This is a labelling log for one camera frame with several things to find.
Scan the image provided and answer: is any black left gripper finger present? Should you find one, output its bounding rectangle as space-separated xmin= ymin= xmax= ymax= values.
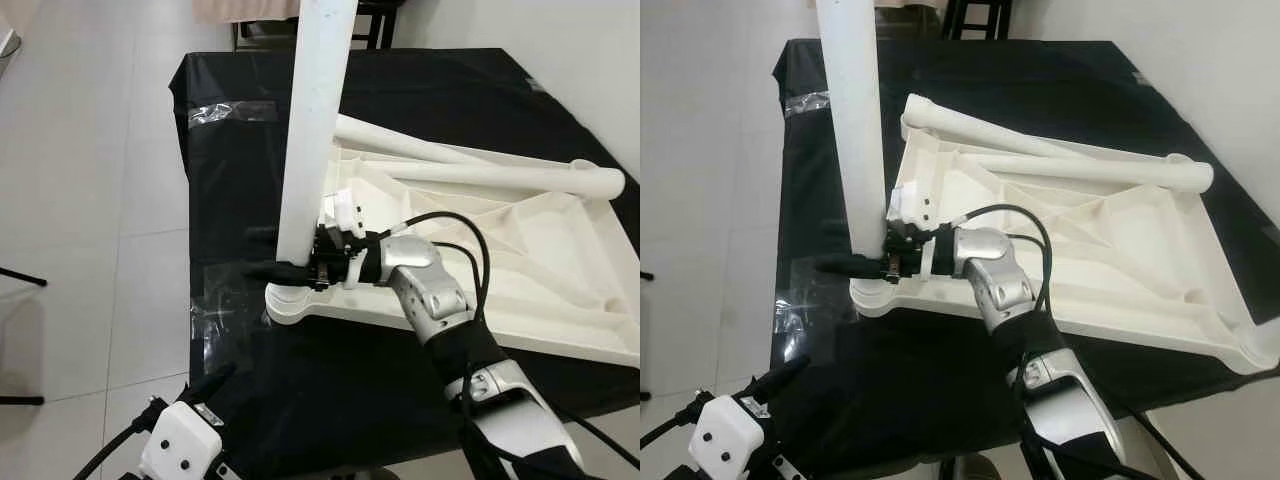
xmin=183 ymin=362 xmax=239 ymax=408
xmin=745 ymin=353 xmax=814 ymax=403

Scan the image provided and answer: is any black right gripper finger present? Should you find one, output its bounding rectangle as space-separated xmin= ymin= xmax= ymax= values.
xmin=243 ymin=258 xmax=319 ymax=285
xmin=813 ymin=254 xmax=889 ymax=281

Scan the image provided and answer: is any black cloth table cover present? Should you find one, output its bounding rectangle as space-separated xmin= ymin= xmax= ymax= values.
xmin=168 ymin=48 xmax=641 ymax=479
xmin=770 ymin=38 xmax=1280 ymax=480

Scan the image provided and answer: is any white plastic table top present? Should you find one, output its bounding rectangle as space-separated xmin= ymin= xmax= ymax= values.
xmin=262 ymin=140 xmax=641 ymax=369
xmin=848 ymin=95 xmax=1280 ymax=377

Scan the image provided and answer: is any black wooden stool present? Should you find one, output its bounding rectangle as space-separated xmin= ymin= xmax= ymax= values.
xmin=940 ymin=0 xmax=1014 ymax=43
xmin=235 ymin=0 xmax=403 ymax=51

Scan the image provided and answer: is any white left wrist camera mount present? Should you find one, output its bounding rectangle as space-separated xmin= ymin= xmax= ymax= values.
xmin=138 ymin=400 xmax=225 ymax=480
xmin=688 ymin=393 xmax=768 ymax=480

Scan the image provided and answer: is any short black right arm cable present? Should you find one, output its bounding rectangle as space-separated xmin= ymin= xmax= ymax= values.
xmin=430 ymin=240 xmax=483 ymax=306
xmin=1003 ymin=232 xmax=1046 ymax=301

